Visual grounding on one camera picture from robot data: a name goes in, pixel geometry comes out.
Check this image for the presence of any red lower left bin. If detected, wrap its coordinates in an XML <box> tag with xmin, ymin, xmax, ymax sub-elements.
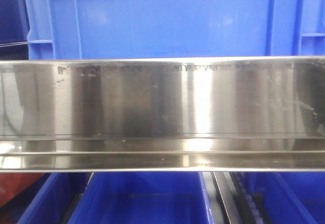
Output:
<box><xmin>1</xmin><ymin>173</ymin><xmax>49</xmax><ymax>208</ymax></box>

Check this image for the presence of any steel roller track divider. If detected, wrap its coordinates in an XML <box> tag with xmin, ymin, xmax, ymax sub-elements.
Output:
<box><xmin>203</xmin><ymin>172</ymin><xmax>272</xmax><ymax>223</ymax></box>

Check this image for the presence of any dark blue upper left crate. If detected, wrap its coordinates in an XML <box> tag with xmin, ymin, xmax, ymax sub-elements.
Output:
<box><xmin>1</xmin><ymin>0</ymin><xmax>29</xmax><ymax>44</ymax></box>

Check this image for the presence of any blue upper shelf crate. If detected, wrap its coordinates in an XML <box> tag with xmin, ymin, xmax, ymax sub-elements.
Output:
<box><xmin>25</xmin><ymin>0</ymin><xmax>324</xmax><ymax>59</ymax></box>

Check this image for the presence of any blue lower right bin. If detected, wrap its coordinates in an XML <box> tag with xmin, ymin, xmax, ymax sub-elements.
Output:
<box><xmin>243</xmin><ymin>172</ymin><xmax>324</xmax><ymax>223</ymax></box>

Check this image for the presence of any blue bin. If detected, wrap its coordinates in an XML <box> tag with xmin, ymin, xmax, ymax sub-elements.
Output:
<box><xmin>68</xmin><ymin>172</ymin><xmax>215</xmax><ymax>223</ymax></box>
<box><xmin>243</xmin><ymin>172</ymin><xmax>324</xmax><ymax>223</ymax></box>
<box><xmin>18</xmin><ymin>173</ymin><xmax>91</xmax><ymax>223</ymax></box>

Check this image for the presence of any blue lower middle bin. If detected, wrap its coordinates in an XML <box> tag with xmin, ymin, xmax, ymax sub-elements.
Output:
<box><xmin>68</xmin><ymin>172</ymin><xmax>215</xmax><ymax>223</ymax></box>

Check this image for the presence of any blue lower left bin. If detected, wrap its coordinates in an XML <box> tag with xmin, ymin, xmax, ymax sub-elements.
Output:
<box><xmin>18</xmin><ymin>173</ymin><xmax>91</xmax><ymax>223</ymax></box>

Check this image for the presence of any stainless steel shelf rail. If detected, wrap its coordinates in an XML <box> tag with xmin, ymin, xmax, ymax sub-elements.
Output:
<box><xmin>1</xmin><ymin>56</ymin><xmax>324</xmax><ymax>172</ymax></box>

